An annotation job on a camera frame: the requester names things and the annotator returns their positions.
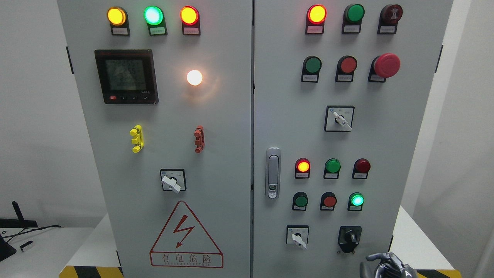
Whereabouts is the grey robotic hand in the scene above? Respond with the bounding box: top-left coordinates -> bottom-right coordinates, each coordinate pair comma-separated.
360,252 -> 418,278

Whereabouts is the black rotary knob switch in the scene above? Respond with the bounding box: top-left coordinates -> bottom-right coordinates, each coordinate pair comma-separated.
338,226 -> 362,253

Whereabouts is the yellow black hazard tape right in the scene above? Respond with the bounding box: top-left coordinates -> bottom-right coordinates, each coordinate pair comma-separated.
417,269 -> 462,278

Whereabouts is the yellow black hazard tape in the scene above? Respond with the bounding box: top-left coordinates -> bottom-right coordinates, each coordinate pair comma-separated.
417,269 -> 462,278
59,265 -> 124,278

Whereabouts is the green push button lower right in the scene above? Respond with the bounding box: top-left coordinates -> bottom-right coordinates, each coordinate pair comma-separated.
347,192 -> 365,211

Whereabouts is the green push button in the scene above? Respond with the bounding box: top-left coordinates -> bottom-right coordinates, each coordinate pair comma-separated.
292,192 -> 308,211
301,55 -> 322,83
347,192 -> 365,211

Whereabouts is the red push button lower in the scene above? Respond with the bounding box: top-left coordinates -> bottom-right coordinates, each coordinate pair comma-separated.
320,192 -> 337,211

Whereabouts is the red push button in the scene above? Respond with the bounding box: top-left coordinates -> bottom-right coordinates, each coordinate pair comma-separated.
335,55 -> 357,82
320,192 -> 337,211

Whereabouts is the red indicator lower right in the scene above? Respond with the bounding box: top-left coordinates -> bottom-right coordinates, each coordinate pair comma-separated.
352,158 -> 372,179

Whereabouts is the green push button lower left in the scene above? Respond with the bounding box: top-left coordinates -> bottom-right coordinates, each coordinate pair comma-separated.
292,192 -> 308,211

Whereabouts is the green indicator lower middle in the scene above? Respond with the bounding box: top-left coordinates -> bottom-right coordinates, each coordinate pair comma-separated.
323,158 -> 341,179

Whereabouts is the red lit indicator lower left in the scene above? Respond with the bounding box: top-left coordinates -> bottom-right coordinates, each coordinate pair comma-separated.
294,158 -> 311,178

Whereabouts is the red emergency stop button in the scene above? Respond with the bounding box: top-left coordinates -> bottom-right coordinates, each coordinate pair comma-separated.
368,53 -> 401,83

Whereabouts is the grey electrical control cabinet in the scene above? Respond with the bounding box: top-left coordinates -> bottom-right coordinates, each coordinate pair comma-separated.
57,0 -> 453,278

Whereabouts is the red push button upper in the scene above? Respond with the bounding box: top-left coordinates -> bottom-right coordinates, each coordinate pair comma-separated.
335,55 -> 357,82

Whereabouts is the red electrical warning sticker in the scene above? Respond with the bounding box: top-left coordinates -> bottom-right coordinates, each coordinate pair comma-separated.
149,200 -> 224,268

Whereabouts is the green push button upper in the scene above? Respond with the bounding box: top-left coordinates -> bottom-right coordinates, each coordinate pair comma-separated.
301,55 -> 322,83

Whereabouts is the red terminal block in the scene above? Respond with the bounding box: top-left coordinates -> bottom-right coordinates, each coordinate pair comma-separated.
194,125 -> 205,154

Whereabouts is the dark red buzzer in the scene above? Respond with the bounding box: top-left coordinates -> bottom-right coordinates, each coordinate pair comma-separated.
377,4 -> 403,34

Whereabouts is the green indicator light top right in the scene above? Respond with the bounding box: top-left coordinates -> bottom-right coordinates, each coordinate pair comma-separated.
341,3 -> 365,34

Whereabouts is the red indicator light right door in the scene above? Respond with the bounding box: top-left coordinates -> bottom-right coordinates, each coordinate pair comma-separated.
305,5 -> 327,35

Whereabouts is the white glowing lamp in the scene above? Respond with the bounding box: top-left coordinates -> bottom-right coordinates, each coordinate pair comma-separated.
186,69 -> 203,86

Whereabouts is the yellow terminal block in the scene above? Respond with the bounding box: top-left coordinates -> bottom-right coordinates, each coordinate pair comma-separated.
129,125 -> 145,153

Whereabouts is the yellow black hazard tape left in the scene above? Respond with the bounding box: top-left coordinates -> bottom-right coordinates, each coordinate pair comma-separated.
59,265 -> 124,278

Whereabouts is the black digital power meter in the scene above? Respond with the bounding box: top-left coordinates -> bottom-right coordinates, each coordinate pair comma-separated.
94,49 -> 159,105

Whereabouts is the green lit indicator light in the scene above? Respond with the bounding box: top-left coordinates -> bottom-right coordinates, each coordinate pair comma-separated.
143,5 -> 167,36

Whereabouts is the small white black dongle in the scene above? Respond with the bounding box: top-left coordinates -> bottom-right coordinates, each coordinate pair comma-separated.
20,241 -> 34,252

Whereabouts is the yellow indicator light top left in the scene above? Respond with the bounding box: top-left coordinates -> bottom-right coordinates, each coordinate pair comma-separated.
107,6 -> 130,36

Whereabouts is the black device with antenna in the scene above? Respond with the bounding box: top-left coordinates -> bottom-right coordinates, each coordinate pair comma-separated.
0,201 -> 38,262

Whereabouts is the white selector switch lower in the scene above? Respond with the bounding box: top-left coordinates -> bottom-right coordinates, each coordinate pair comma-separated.
286,225 -> 310,250

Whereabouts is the white selector switch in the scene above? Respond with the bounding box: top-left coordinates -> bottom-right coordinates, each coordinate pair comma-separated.
324,105 -> 355,132
286,225 -> 310,250

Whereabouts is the white selector switch upper right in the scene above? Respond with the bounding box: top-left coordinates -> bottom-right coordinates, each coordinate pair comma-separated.
324,105 -> 355,132

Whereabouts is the silver door handle lock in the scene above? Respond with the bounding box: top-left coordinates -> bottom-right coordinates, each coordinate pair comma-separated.
265,147 -> 282,199

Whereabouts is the white selector switch left door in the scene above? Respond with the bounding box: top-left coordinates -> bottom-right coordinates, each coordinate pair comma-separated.
159,168 -> 187,194

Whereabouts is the red ring indicator light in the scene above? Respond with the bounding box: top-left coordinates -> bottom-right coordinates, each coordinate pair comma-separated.
180,5 -> 201,36

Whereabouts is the black cable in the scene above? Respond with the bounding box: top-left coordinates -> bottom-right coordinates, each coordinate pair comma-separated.
2,225 -> 64,243

